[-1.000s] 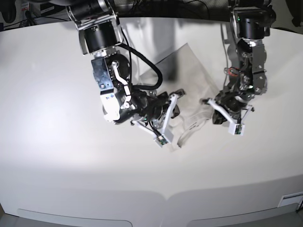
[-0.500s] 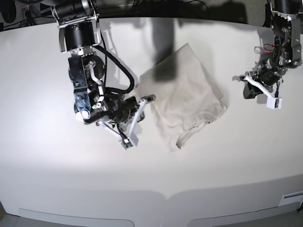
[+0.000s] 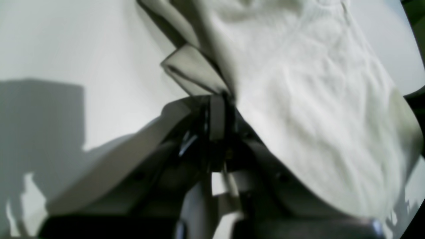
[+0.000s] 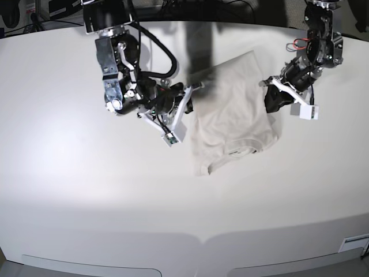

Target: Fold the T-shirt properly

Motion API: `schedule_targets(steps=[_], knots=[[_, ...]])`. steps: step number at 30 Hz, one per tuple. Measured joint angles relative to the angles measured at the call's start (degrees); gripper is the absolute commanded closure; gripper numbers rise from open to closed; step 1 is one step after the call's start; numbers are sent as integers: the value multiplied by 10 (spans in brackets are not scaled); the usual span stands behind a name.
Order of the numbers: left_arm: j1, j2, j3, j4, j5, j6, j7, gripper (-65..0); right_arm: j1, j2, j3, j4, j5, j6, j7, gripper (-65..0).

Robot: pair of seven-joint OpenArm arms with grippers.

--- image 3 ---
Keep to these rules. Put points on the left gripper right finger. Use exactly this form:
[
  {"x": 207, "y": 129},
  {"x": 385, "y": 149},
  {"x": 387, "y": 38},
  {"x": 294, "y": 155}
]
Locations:
[{"x": 273, "y": 202}]

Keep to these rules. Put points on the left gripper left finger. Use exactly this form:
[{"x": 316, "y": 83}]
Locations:
[{"x": 167, "y": 195}]

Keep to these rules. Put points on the beige T-shirt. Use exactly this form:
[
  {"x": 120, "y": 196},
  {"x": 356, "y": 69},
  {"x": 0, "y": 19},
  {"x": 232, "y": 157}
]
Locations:
[{"x": 307, "y": 81}]

